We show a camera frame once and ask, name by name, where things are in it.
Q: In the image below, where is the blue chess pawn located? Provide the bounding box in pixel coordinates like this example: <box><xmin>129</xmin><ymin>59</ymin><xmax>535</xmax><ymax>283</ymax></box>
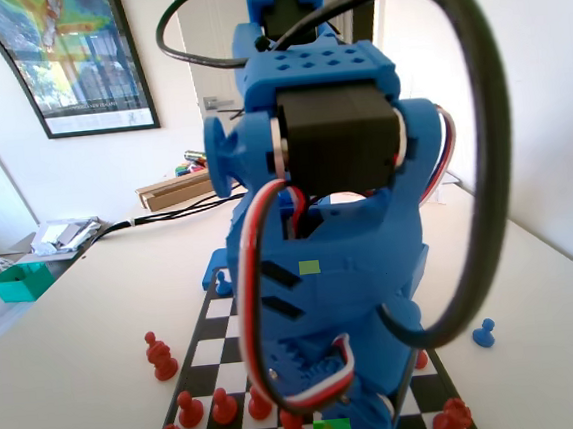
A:
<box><xmin>470</xmin><ymin>317</ymin><xmax>499</xmax><ymax>351</ymax></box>
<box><xmin>213</xmin><ymin>270</ymin><xmax>233</xmax><ymax>299</ymax></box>

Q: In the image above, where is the red chess knight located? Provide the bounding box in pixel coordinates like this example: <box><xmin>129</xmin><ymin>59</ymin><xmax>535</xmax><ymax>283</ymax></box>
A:
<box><xmin>148</xmin><ymin>339</ymin><xmax>182</xmax><ymax>384</ymax></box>

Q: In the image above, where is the black cable bundle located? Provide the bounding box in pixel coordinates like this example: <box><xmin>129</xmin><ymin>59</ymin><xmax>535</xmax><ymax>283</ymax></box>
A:
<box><xmin>75</xmin><ymin>191</ymin><xmax>242</xmax><ymax>250</ymax></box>

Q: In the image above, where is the grey white paper pile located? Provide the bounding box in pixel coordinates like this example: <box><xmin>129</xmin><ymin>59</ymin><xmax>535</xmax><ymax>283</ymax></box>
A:
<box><xmin>26</xmin><ymin>214</ymin><xmax>106</xmax><ymax>258</ymax></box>

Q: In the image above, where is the red white black servo wire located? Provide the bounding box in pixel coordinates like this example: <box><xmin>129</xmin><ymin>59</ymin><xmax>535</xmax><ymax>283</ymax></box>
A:
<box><xmin>387</xmin><ymin>103</ymin><xmax>463</xmax><ymax>212</ymax></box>
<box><xmin>224</xmin><ymin>173</ymin><xmax>361</xmax><ymax>423</ymax></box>

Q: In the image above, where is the black white chessboard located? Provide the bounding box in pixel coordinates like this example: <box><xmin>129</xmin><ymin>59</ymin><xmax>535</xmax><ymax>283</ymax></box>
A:
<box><xmin>133</xmin><ymin>248</ymin><xmax>482</xmax><ymax>429</ymax></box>

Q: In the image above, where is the blue wrist camera box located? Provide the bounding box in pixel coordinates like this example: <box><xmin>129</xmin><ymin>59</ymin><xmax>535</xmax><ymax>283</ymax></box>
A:
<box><xmin>403</xmin><ymin>241</ymin><xmax>434</xmax><ymax>293</ymax></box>

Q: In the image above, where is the black camera cable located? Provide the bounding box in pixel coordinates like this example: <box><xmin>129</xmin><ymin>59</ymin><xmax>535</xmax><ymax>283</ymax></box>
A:
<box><xmin>152</xmin><ymin>0</ymin><xmax>532</xmax><ymax>371</ymax></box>

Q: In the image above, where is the teal green bin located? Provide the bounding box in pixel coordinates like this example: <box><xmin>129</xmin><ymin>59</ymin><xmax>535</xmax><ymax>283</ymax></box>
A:
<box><xmin>0</xmin><ymin>259</ymin><xmax>57</xmax><ymax>306</ymax></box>

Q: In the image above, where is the silver door handle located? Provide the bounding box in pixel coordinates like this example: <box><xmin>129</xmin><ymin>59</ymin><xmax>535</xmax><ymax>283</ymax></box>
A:
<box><xmin>202</xmin><ymin>94</ymin><xmax>236</xmax><ymax>112</ymax></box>

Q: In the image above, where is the black framed poster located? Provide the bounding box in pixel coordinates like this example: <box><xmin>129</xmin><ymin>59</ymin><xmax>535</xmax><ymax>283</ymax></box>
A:
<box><xmin>0</xmin><ymin>0</ymin><xmax>163</xmax><ymax>145</ymax></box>

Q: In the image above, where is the coloured marker set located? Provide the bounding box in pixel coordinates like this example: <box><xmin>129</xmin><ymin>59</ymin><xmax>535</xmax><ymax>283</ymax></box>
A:
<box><xmin>173</xmin><ymin>160</ymin><xmax>210</xmax><ymax>179</ymax></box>

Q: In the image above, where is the long cardboard box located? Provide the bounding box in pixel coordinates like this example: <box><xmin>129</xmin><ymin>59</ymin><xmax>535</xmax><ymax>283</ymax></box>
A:
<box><xmin>134</xmin><ymin>169</ymin><xmax>216</xmax><ymax>213</ymax></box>

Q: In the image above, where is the yellow green marker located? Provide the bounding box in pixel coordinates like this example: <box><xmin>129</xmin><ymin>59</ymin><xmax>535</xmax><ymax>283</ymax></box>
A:
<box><xmin>183</xmin><ymin>147</ymin><xmax>209</xmax><ymax>167</ymax></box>

